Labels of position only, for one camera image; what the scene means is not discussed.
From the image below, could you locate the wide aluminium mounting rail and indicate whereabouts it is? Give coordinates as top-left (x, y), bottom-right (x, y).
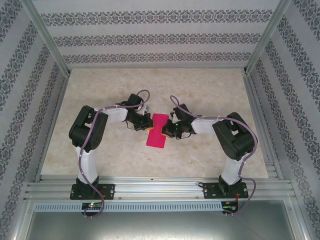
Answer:
top-left (23, 175), bottom-right (297, 201)

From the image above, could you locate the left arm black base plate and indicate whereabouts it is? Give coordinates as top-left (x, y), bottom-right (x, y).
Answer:
top-left (69, 183), bottom-right (116, 201)

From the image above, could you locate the right gripper thin black cable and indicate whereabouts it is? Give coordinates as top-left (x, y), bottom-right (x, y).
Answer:
top-left (174, 129), bottom-right (197, 140)

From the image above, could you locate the slotted grey cable duct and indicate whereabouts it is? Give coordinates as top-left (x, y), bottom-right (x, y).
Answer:
top-left (33, 201), bottom-right (224, 213)

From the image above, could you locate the aluminium frame post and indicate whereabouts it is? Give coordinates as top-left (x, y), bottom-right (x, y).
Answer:
top-left (242, 0), bottom-right (293, 75)
top-left (21, 0), bottom-right (71, 76)

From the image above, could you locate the aluminium side rail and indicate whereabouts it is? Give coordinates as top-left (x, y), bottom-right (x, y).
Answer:
top-left (242, 73), bottom-right (285, 180)
top-left (34, 73), bottom-right (72, 183)

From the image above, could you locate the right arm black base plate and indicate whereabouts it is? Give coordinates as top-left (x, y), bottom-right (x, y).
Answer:
top-left (202, 181), bottom-right (250, 200)

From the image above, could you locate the grey metal panel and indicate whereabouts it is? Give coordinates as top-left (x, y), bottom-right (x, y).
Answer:
top-left (24, 211), bottom-right (297, 240)

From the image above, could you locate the aluminium frame bar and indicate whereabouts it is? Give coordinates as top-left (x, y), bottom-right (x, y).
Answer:
top-left (287, 198), bottom-right (313, 240)
top-left (9, 197), bottom-right (35, 240)

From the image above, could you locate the magenta cloth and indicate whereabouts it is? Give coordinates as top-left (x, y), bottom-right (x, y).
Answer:
top-left (145, 112), bottom-right (170, 150)

